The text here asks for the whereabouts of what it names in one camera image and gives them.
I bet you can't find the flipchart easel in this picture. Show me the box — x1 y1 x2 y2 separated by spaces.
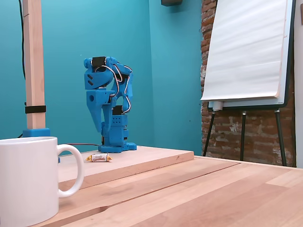
202 0 296 167

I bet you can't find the red black base cable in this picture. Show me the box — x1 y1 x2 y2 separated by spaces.
65 142 100 148

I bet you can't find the black camera cable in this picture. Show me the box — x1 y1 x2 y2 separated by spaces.
18 0 27 139

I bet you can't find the white paper pad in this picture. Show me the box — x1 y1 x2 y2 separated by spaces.
200 0 294 102

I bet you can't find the wooden base board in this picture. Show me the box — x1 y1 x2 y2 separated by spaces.
58 145 195 190

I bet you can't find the blue post mount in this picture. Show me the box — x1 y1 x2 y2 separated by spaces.
22 128 61 164

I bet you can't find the caramel sweet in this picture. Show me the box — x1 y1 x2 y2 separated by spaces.
85 153 114 163

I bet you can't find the wooden post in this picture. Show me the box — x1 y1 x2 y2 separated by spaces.
22 0 47 130

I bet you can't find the white red servo cable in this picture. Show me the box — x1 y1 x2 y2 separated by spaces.
94 65 124 84

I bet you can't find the dark wall box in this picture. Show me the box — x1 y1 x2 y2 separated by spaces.
160 0 183 7

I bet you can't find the white ceramic mug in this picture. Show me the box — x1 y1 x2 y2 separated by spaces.
0 136 85 227

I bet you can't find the black strap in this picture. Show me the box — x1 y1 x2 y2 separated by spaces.
25 105 47 114

